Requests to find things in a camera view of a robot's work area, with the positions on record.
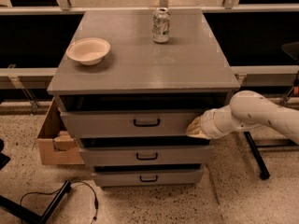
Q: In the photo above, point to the grey drawer cabinet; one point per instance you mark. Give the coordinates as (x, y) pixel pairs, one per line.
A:
(187, 74)

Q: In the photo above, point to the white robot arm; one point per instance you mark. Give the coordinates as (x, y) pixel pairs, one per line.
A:
(247, 110)

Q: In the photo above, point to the brown cardboard box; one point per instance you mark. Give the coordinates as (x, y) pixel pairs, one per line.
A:
(55, 145)

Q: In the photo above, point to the grey middle drawer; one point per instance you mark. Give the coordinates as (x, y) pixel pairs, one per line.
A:
(132, 156)

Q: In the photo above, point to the white paper bowl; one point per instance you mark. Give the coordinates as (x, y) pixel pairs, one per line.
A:
(88, 51)

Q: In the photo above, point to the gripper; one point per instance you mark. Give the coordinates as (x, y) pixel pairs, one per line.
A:
(209, 125)

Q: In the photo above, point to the black metal stand base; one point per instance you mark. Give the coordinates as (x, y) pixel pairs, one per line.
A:
(257, 144)

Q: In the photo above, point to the black stand leg left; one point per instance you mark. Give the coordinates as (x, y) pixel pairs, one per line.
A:
(27, 190)

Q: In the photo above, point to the metal railing frame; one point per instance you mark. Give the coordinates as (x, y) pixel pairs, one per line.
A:
(251, 33)

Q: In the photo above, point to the grey top drawer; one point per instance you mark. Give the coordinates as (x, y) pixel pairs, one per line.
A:
(126, 124)

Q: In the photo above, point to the grey drawer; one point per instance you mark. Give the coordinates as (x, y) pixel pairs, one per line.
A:
(126, 124)
(132, 156)
(147, 178)

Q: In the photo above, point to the grey bottom drawer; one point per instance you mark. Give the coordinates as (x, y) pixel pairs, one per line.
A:
(147, 178)

